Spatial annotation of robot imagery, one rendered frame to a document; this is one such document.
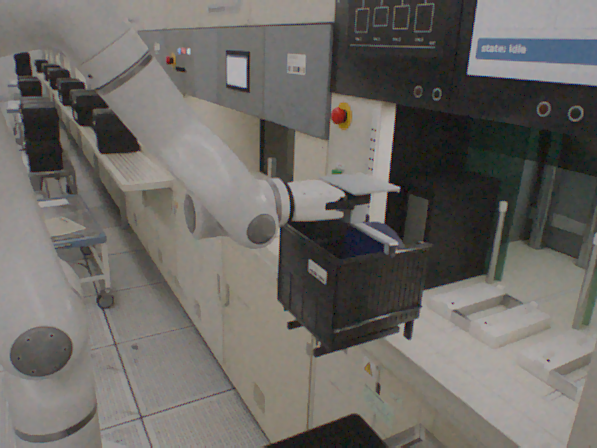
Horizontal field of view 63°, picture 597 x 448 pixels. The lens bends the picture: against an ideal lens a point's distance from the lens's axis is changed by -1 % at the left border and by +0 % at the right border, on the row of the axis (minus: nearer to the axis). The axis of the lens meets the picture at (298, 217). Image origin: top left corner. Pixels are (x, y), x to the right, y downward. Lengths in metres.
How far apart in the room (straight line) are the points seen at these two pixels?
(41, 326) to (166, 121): 0.31
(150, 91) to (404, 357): 0.78
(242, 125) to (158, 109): 1.94
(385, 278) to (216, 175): 0.38
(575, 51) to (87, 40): 0.64
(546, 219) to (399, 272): 1.04
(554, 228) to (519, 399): 0.93
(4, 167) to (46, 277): 0.15
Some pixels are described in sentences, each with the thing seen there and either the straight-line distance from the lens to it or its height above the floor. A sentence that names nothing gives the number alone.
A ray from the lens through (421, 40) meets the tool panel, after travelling 1.00.
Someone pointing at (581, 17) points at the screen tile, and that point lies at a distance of 0.81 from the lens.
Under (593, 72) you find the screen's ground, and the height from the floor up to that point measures 1.49.
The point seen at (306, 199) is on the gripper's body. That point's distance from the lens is 0.81.
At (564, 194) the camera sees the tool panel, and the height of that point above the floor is 1.07.
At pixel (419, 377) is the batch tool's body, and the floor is 0.84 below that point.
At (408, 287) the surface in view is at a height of 1.09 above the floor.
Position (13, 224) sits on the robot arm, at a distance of 0.70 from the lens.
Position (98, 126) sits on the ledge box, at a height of 0.98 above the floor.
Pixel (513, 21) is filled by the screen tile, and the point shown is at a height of 1.55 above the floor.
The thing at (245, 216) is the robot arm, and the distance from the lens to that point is 0.68.
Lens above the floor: 1.50
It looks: 19 degrees down
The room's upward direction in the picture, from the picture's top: 2 degrees clockwise
